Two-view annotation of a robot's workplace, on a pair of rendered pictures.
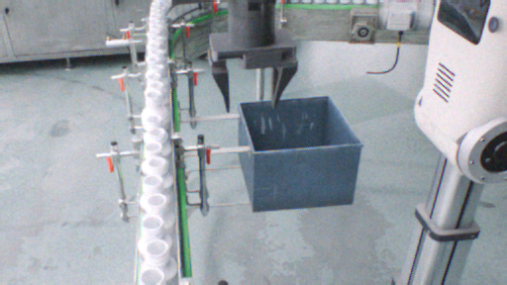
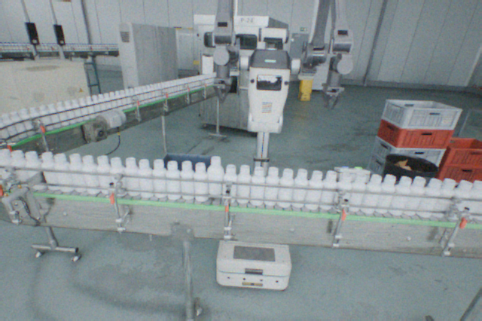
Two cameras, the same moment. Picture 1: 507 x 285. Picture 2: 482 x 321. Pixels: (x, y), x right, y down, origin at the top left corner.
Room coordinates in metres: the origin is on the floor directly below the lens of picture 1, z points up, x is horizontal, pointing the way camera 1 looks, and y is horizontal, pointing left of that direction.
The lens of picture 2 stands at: (0.88, 1.00, 1.63)
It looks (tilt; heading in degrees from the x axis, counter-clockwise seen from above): 25 degrees down; 273
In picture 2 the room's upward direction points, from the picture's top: 3 degrees clockwise
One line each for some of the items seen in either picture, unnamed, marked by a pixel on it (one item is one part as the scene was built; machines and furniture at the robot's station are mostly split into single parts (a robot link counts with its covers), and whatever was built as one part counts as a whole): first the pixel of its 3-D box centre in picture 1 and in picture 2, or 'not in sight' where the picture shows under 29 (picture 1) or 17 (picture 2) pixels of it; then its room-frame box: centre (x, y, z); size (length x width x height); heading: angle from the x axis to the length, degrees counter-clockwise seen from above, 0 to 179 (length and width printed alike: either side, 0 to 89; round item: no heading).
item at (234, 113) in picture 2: not in sight; (243, 75); (1.18, -4.43, 1.00); 1.60 x 1.30 x 2.00; 73
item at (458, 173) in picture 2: not in sight; (452, 167); (-1.64, -2.03, 0.33); 0.61 x 0.41 x 0.22; 4
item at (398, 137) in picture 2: not in sight; (413, 132); (-0.95, -1.92, 0.78); 0.61 x 0.41 x 0.22; 8
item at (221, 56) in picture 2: not in sight; (223, 47); (1.02, -0.04, 1.61); 0.12 x 0.09 x 0.12; 92
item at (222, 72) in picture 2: not in sight; (223, 72); (1.03, -0.08, 1.51); 0.10 x 0.07 x 0.07; 92
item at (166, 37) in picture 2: not in sight; (162, 63); (3.60, -6.47, 0.96); 0.82 x 0.50 x 1.91; 73
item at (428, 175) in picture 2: not in sight; (401, 190); (-0.69, -1.37, 0.32); 0.45 x 0.45 x 0.64
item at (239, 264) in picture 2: not in sight; (254, 236); (0.82, -0.57, 0.24); 0.68 x 0.53 x 0.41; 91
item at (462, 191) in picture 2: not in sight; (458, 200); (0.02, 0.06, 1.08); 0.06 x 0.06 x 0.17
